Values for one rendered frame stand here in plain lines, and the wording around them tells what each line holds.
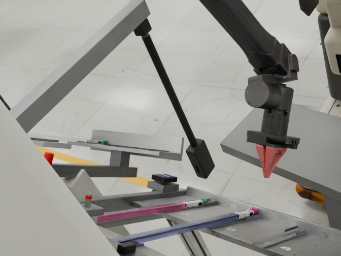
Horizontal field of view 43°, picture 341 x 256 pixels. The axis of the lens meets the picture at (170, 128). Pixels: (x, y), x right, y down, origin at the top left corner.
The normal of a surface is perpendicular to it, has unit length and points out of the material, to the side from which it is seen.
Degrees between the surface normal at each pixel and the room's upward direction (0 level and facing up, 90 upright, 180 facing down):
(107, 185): 0
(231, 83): 0
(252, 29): 77
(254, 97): 45
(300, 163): 0
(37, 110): 90
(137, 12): 90
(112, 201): 90
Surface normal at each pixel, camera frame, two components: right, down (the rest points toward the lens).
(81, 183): 0.83, 0.07
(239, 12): 0.73, -0.09
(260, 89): -0.67, -0.04
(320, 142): -0.35, -0.72
